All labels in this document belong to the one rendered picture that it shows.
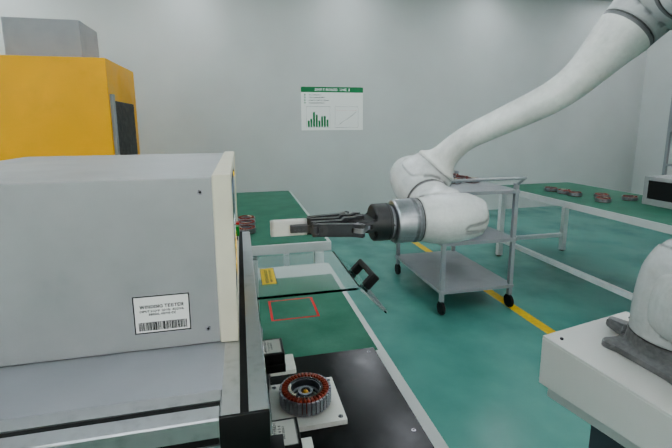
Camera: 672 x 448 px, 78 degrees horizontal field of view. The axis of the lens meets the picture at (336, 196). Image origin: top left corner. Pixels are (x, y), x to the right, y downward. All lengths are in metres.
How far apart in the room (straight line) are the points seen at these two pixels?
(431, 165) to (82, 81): 3.64
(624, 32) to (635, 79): 7.92
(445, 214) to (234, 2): 5.46
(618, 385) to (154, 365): 0.89
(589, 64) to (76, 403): 0.89
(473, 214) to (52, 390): 0.71
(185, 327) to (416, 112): 6.04
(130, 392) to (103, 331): 0.09
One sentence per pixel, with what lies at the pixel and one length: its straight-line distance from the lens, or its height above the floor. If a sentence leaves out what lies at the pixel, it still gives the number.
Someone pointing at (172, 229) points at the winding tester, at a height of 1.26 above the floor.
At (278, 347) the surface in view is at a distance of 0.92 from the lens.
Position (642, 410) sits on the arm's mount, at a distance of 1.08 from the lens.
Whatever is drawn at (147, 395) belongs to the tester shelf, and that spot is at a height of 1.11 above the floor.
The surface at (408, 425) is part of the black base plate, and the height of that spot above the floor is 0.77.
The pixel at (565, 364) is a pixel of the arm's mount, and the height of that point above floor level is 0.83.
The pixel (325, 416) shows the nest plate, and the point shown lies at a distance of 0.97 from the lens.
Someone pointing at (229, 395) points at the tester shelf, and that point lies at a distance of 0.46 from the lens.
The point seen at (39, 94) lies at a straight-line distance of 4.36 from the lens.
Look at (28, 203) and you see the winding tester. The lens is 0.54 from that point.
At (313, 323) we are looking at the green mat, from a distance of 1.39.
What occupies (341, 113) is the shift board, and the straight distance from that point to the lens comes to 6.07.
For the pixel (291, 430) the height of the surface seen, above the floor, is 0.91.
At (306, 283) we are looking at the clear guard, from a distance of 0.84.
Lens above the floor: 1.37
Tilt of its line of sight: 10 degrees down
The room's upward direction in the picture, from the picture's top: straight up
